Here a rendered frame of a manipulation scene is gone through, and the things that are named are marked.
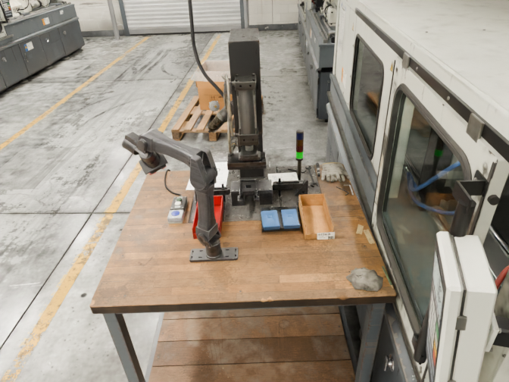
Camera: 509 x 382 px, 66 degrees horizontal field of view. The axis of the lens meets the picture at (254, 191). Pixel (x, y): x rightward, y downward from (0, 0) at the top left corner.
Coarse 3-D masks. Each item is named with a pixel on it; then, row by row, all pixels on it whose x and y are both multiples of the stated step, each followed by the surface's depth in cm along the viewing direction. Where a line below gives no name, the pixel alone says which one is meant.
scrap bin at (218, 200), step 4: (216, 196) 188; (220, 196) 188; (216, 200) 190; (220, 200) 190; (216, 204) 191; (220, 204) 191; (196, 208) 180; (216, 208) 189; (220, 208) 179; (196, 212) 179; (216, 212) 186; (220, 212) 177; (196, 216) 178; (216, 216) 184; (220, 216) 175; (196, 220) 178; (216, 220) 181; (220, 220) 174; (192, 224) 170; (196, 224) 177; (220, 224) 173; (192, 228) 168; (220, 228) 173; (192, 232) 169; (220, 232) 172; (196, 236) 170
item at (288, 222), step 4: (284, 212) 181; (288, 212) 180; (292, 212) 180; (296, 212) 180; (284, 216) 178; (292, 216) 178; (296, 216) 178; (284, 220) 176; (288, 220) 176; (292, 220) 175; (296, 220) 175; (284, 224) 173; (288, 224) 173; (292, 224) 168; (296, 224) 168; (300, 224) 168; (284, 228) 171; (288, 228) 171
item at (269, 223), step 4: (264, 212) 181; (268, 212) 181; (272, 212) 181; (264, 216) 179; (272, 216) 178; (276, 216) 178; (264, 220) 176; (268, 220) 176; (272, 220) 176; (276, 220) 176; (264, 224) 174; (268, 224) 173; (272, 224) 173; (276, 224) 173; (264, 228) 169; (268, 228) 170; (272, 228) 170; (276, 228) 170
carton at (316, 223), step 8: (304, 200) 186; (312, 200) 186; (320, 200) 186; (304, 208) 186; (312, 208) 185; (320, 208) 185; (328, 208) 174; (304, 216) 181; (312, 216) 180; (320, 216) 180; (328, 216) 173; (304, 224) 165; (312, 224) 175; (320, 224) 175; (328, 224) 174; (304, 232) 165; (312, 232) 171; (320, 232) 170; (328, 232) 170
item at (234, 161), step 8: (240, 152) 183; (248, 152) 177; (256, 152) 177; (264, 152) 185; (232, 160) 180; (240, 160) 179; (248, 160) 176; (256, 160) 179; (264, 160) 179; (232, 168) 179; (240, 168) 179; (248, 168) 179; (256, 168) 179
